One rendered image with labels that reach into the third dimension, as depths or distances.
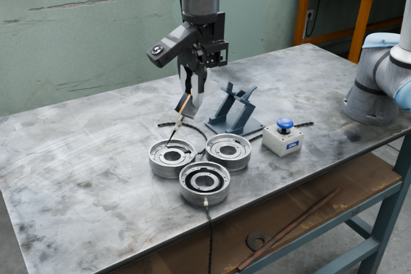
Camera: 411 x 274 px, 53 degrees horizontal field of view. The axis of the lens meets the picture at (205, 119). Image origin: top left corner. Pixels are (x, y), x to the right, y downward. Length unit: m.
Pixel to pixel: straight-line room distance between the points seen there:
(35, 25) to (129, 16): 0.53
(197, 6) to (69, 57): 1.71
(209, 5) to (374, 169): 0.88
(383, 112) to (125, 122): 0.69
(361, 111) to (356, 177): 0.30
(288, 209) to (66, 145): 0.64
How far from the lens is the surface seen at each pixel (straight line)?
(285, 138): 0.98
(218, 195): 0.82
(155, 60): 0.82
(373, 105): 1.19
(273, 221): 1.19
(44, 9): 2.34
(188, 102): 0.90
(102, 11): 2.44
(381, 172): 1.47
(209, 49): 0.85
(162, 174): 0.89
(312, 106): 1.23
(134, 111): 1.15
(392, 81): 1.05
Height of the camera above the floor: 1.38
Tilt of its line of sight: 32 degrees down
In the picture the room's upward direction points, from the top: 2 degrees clockwise
